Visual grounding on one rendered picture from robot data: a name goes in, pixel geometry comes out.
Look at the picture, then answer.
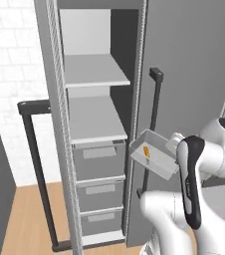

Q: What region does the clear grey meat container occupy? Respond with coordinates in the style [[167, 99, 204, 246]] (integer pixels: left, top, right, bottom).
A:
[[128, 128, 180, 181]]

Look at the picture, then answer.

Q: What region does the white freezer rack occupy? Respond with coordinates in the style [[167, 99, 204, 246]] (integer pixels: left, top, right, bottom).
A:
[[63, 53, 131, 90], [67, 96, 129, 145]]

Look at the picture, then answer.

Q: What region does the grey freezer door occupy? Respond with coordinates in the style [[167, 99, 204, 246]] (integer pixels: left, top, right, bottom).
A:
[[33, 0, 85, 255]]

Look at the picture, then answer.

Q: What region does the grey fridge door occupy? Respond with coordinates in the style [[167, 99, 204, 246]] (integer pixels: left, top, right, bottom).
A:
[[125, 0, 225, 249]]

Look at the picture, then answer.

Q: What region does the grey freezer body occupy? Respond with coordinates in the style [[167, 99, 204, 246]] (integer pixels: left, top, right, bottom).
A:
[[56, 0, 148, 247]]

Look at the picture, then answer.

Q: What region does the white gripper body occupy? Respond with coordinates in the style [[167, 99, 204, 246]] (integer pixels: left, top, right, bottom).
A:
[[165, 131, 186, 161]]

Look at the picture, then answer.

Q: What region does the orange shrimp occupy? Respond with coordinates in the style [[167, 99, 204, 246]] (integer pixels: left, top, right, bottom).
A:
[[142, 145, 150, 160]]

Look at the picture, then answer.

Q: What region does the large grey freezer drawer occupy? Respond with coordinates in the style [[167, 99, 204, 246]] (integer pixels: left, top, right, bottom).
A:
[[72, 138, 127, 182]]

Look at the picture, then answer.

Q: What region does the black fridge door handle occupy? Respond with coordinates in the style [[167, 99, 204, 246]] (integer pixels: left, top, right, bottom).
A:
[[135, 67, 165, 200]]

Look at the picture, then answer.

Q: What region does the black freezer door handle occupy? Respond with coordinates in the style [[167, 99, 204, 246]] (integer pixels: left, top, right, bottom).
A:
[[17, 99, 75, 253]]

